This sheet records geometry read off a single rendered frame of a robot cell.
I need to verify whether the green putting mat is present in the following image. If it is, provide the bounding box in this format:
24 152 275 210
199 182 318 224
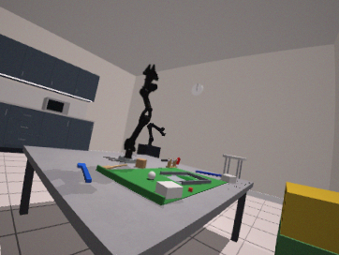
100 168 227 205

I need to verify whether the white golf ball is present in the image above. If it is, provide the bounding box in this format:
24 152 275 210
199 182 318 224
148 172 155 179

